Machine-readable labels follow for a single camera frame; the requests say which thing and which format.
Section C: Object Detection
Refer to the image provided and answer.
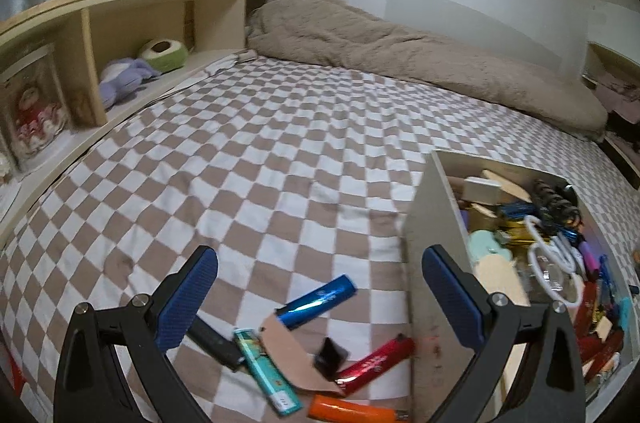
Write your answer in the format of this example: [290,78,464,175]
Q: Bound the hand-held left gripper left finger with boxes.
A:
[52,244,220,423]

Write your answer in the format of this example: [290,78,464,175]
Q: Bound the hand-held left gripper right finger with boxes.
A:
[421,244,587,423]

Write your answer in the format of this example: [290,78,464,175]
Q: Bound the black lighter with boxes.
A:
[187,315,245,373]

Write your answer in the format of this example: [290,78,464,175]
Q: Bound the white box of items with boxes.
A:
[404,150,633,423]

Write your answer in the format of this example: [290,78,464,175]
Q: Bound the white cube adapter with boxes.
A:
[462,176,501,204]

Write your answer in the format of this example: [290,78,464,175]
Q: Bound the blue lighter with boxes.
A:
[276,274,357,330]

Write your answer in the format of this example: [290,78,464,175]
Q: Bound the gold foil packet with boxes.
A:
[500,225,536,249]

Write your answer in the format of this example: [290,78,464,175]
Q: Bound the teal lighter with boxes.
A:
[233,328,303,416]

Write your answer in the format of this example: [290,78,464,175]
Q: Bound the blue shiny packet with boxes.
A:
[497,200,533,220]

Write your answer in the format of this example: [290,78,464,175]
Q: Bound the brown cardboard piece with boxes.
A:
[260,313,346,398]

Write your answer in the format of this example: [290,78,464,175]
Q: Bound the wooden board piece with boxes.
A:
[481,170,531,204]

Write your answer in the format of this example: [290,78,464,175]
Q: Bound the brown hair claw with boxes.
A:
[532,180,583,226]

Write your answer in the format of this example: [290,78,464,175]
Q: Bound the small black square item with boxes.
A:
[314,337,347,379]

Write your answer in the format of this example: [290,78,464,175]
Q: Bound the checkered bed sheet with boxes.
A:
[0,53,640,423]

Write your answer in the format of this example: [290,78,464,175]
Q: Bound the orange lighter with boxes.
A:
[306,394,411,423]

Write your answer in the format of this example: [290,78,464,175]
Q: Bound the purple plush toy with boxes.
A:
[98,57,161,109]

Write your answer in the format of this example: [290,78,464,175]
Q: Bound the doll in clear box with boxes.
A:
[0,43,73,174]

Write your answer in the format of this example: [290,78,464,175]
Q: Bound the green avocado plush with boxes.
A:
[137,38,193,71]

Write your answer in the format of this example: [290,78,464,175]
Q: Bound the beige fluffy blanket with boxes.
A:
[247,0,608,139]

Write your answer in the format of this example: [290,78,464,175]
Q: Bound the pink clothes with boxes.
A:
[597,73,640,124]

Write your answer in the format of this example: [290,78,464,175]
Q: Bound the open closet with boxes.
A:
[582,40,640,189]

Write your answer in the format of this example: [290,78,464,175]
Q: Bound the white cable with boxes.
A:
[525,215,586,304]

